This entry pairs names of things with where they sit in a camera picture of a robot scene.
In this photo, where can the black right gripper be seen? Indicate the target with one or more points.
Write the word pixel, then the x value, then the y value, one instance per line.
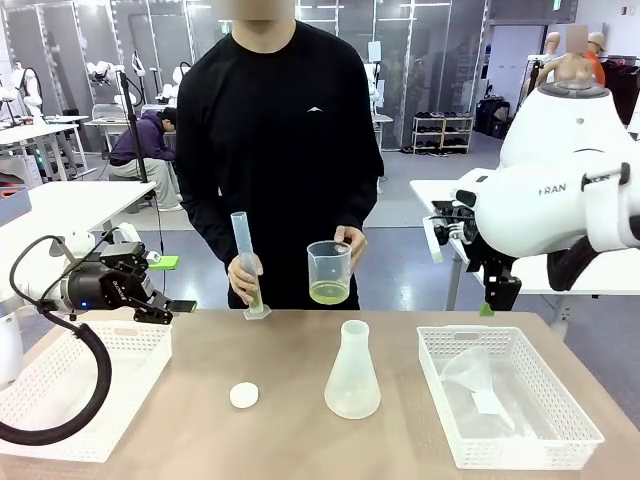
pixel 500 290

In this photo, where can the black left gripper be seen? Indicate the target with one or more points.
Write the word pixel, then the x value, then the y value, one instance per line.
pixel 100 287

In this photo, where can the clear plastic funnel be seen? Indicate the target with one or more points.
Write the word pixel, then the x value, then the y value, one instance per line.
pixel 472 372

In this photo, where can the clear plastic graduated cylinder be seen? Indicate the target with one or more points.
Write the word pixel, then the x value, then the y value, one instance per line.
pixel 241 235

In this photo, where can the white perforated basket with label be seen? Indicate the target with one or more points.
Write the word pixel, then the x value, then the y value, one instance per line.
pixel 550 440

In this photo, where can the translucent plastic conical flask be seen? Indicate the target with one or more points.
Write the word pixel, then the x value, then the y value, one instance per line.
pixel 352 385

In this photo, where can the white round flask cap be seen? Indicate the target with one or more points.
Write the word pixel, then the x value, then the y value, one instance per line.
pixel 244 395

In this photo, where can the clear plastic beaker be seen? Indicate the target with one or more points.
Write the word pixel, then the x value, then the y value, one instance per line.
pixel 327 272

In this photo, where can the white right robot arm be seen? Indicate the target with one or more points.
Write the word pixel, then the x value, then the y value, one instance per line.
pixel 550 200

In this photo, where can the person's right forearm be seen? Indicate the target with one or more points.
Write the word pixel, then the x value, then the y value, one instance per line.
pixel 212 230

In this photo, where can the person's left forearm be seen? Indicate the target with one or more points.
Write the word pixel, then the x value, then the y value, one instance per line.
pixel 362 205

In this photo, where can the person's right hand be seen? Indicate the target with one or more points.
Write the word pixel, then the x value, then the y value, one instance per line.
pixel 242 277

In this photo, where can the person's left hand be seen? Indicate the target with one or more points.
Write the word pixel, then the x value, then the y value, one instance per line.
pixel 356 245

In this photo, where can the white perforated plastic basket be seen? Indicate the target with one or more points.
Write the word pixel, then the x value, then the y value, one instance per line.
pixel 125 370

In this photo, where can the white table with black tripod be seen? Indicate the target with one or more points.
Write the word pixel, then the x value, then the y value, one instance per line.
pixel 75 200

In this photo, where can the person in purple hoodie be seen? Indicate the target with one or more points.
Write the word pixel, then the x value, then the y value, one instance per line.
pixel 145 145

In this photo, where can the blue-grey storage bin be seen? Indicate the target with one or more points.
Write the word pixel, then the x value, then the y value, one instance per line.
pixel 14 205

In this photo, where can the black tripod stand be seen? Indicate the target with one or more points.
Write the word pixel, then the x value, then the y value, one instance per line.
pixel 131 115

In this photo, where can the wooden shoe rack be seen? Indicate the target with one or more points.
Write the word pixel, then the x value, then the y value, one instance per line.
pixel 442 132

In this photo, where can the white background desk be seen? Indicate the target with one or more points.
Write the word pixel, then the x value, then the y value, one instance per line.
pixel 30 131

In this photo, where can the black suitcases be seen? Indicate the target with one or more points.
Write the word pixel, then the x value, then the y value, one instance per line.
pixel 492 117

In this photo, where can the person in black sweater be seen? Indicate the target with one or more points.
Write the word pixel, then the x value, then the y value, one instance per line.
pixel 275 125

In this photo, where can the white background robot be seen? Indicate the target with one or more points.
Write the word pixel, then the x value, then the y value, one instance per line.
pixel 32 95

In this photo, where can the black tripod by mannequins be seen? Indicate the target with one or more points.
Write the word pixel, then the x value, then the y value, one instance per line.
pixel 536 72

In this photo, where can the bare mannequin with grey trousers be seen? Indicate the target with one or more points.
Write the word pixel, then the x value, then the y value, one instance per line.
pixel 575 67

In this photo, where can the dark clothes on rack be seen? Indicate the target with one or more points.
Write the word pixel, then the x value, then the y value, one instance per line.
pixel 625 85

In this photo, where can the mannequin in orange with hat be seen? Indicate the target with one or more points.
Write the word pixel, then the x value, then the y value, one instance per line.
pixel 597 55

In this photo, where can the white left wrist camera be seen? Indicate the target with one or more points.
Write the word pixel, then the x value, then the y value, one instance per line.
pixel 127 232

